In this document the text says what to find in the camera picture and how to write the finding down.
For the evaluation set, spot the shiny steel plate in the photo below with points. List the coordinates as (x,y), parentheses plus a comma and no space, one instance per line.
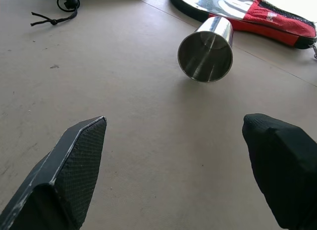
(218,2)

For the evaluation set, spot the red and black pouch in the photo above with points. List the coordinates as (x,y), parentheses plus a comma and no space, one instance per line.
(272,24)

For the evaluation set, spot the shiny stainless steel cup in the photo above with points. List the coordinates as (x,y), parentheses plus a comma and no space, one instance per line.
(205,54)

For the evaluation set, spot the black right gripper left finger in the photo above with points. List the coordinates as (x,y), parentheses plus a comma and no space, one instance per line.
(71,170)

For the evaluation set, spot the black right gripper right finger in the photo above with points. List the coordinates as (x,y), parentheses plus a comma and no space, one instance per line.
(284,170)

